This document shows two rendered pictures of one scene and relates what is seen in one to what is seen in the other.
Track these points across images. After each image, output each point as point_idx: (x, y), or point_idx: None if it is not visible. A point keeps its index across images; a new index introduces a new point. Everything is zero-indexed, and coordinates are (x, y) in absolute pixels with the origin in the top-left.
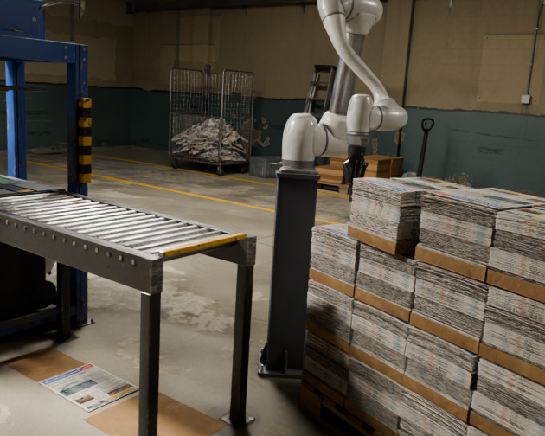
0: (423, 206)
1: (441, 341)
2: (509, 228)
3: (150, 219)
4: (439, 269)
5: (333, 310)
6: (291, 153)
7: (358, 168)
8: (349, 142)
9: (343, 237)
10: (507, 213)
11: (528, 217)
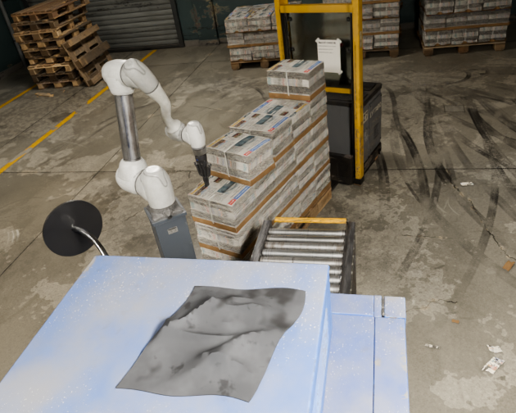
0: (273, 138)
1: (289, 180)
2: (295, 120)
3: None
4: (282, 156)
5: (252, 229)
6: (174, 195)
7: None
8: (205, 152)
9: (248, 189)
10: (293, 115)
11: (298, 111)
